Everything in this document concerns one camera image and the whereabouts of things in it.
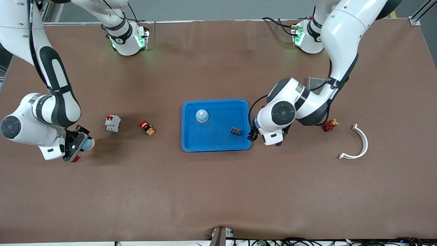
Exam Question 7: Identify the white circuit breaker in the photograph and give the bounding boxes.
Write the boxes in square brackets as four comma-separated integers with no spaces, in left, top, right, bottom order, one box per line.
[104,115,121,133]

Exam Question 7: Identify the blue plastic tray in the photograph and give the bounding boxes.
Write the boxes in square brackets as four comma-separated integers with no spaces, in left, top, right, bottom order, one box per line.
[181,99,252,152]

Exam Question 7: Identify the metal mesh power supply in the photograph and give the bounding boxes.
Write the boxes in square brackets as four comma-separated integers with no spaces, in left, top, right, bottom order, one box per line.
[308,76,326,91]

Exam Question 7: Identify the white curved pipe clamp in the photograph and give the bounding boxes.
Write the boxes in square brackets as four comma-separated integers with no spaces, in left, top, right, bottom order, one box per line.
[338,124,369,160]

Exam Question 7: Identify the brass valve red handle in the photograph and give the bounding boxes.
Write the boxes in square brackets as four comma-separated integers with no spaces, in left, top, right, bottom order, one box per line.
[323,119,340,133]

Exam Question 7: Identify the red yellow emergency stop switch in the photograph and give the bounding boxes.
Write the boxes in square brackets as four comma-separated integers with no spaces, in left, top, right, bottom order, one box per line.
[139,121,155,136]

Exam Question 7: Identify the black cable bundle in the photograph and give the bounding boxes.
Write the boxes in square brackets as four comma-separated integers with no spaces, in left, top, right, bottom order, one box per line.
[236,237,437,246]

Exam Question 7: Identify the grey camera stand bracket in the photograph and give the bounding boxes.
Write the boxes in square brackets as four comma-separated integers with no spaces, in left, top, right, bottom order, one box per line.
[209,227,235,246]

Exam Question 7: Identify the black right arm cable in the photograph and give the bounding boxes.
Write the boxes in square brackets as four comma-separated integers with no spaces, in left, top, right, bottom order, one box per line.
[27,0,52,89]

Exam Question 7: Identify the black left base cable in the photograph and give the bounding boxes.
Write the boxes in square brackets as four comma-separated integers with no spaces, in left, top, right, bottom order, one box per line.
[262,16,298,36]

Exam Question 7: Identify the black base cable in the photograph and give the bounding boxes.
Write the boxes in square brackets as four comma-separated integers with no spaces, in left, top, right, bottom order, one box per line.
[262,16,298,36]
[102,0,151,25]

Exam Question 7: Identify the black right base cable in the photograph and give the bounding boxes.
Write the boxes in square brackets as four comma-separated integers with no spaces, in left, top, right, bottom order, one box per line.
[102,0,151,25]

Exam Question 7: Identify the aluminium frame corner post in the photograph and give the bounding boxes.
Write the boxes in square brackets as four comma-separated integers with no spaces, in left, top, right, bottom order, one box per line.
[410,0,432,26]

